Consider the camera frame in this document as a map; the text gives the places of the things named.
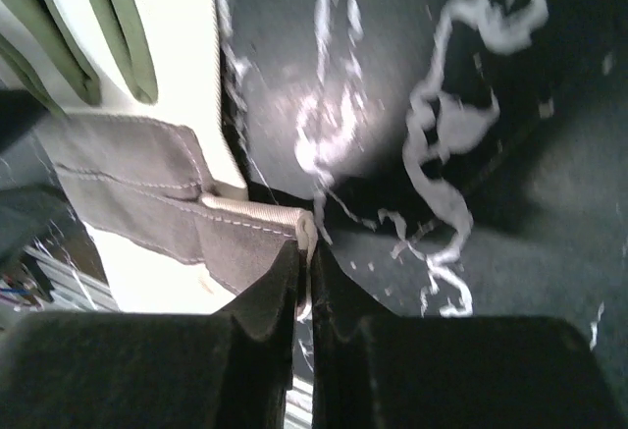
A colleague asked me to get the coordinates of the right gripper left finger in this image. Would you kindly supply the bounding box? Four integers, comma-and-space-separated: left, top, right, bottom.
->
1, 241, 300, 428

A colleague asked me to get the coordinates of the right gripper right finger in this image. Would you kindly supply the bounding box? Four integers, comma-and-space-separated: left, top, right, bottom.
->
311, 246, 627, 428

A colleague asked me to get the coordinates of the white glove grey palm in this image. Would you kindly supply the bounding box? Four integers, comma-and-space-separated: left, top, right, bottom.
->
1, 0, 318, 320

